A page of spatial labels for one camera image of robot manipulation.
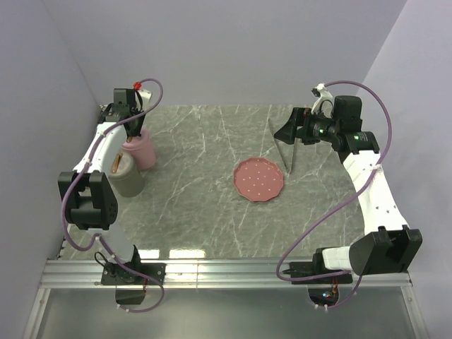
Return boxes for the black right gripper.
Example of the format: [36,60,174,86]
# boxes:
[274,107,340,145]

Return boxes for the metal serving tongs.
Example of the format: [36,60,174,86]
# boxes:
[267,118,297,175]

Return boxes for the pink cylindrical container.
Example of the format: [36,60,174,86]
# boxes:
[123,141,157,170]

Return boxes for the grey cylindrical container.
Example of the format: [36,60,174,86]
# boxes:
[108,170,145,198]

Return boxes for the pink round lid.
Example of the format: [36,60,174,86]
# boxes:
[122,127,152,153]

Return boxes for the grey round lid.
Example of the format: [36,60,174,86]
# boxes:
[108,151,138,180]

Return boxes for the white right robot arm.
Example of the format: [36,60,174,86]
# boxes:
[274,95,422,284]

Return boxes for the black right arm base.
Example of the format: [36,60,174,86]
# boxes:
[283,261,353,311]

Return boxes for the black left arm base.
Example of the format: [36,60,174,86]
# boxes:
[100,261,167,307]

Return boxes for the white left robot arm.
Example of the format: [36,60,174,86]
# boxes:
[58,88,143,284]

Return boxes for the pink dotted plate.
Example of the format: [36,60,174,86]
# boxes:
[232,157,284,202]

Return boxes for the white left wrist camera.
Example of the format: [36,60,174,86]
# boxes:
[133,82,152,111]

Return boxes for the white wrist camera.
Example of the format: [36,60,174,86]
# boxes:
[133,82,152,111]
[311,83,333,114]

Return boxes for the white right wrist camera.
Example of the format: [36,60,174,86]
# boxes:
[311,83,333,114]

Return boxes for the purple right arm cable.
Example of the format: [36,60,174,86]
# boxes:
[275,80,393,311]

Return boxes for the aluminium frame rail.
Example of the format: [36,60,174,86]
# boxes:
[24,258,428,338]

